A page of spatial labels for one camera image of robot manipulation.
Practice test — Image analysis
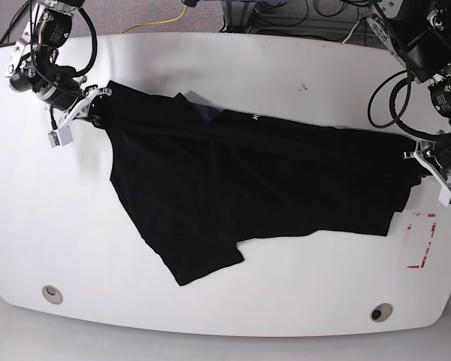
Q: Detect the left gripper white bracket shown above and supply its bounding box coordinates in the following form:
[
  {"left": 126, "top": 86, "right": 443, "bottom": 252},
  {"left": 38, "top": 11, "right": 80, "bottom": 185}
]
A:
[{"left": 403, "top": 141, "right": 451, "bottom": 191}]

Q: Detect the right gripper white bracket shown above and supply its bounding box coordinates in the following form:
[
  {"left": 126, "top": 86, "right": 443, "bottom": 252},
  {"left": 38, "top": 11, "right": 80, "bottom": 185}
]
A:
[{"left": 45, "top": 84, "right": 112, "bottom": 130}]

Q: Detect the black t-shirt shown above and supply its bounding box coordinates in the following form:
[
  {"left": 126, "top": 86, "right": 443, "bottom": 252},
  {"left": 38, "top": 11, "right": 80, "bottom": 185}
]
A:
[{"left": 90, "top": 82, "right": 422, "bottom": 286}]

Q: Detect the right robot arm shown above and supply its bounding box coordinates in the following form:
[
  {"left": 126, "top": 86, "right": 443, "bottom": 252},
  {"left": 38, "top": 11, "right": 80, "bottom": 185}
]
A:
[{"left": 5, "top": 1, "right": 111, "bottom": 132}]

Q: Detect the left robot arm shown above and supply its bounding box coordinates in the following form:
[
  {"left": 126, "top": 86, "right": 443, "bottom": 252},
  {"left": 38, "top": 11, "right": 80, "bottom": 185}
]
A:
[{"left": 368, "top": 1, "right": 451, "bottom": 182}]

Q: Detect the red tape rectangle marking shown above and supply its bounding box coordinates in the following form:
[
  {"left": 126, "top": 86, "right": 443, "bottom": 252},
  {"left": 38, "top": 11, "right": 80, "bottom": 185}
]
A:
[{"left": 402, "top": 213, "right": 438, "bottom": 269}]

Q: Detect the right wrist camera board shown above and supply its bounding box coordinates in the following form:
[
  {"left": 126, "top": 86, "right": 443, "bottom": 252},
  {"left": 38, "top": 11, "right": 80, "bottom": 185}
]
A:
[{"left": 47, "top": 126, "right": 73, "bottom": 147}]

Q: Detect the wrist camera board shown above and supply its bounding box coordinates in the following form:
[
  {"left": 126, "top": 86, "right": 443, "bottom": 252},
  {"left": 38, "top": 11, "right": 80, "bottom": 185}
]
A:
[
  {"left": 438, "top": 187, "right": 451, "bottom": 207},
  {"left": 47, "top": 126, "right": 73, "bottom": 147}
]

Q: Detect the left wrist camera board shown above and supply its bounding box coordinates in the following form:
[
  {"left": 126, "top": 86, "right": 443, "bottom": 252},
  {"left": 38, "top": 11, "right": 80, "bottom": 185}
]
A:
[{"left": 438, "top": 187, "right": 451, "bottom": 207}]

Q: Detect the white cable on floor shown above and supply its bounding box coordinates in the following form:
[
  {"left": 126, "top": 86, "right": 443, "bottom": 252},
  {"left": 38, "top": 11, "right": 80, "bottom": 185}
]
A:
[{"left": 341, "top": 17, "right": 373, "bottom": 44}]

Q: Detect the yellow cable on floor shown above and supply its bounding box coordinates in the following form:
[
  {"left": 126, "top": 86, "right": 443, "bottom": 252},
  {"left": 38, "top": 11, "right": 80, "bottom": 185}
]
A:
[{"left": 120, "top": 3, "right": 191, "bottom": 35}]

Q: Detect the right table cable grommet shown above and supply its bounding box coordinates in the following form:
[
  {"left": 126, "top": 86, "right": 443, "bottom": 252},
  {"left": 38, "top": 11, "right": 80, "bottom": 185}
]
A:
[{"left": 370, "top": 303, "right": 393, "bottom": 323}]

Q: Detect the table cable grommet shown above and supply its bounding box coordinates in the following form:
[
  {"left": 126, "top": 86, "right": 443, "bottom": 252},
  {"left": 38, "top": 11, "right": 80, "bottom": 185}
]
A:
[
  {"left": 42, "top": 285, "right": 63, "bottom": 305},
  {"left": 370, "top": 303, "right": 393, "bottom": 323}
]

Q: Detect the aluminium frame stand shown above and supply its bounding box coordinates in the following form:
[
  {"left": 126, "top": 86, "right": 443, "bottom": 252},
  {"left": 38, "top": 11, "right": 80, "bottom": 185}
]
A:
[{"left": 220, "top": 1, "right": 256, "bottom": 34}]

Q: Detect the left table cable grommet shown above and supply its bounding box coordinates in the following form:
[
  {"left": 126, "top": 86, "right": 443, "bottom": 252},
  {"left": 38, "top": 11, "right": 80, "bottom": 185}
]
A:
[{"left": 42, "top": 285, "right": 63, "bottom": 305}]

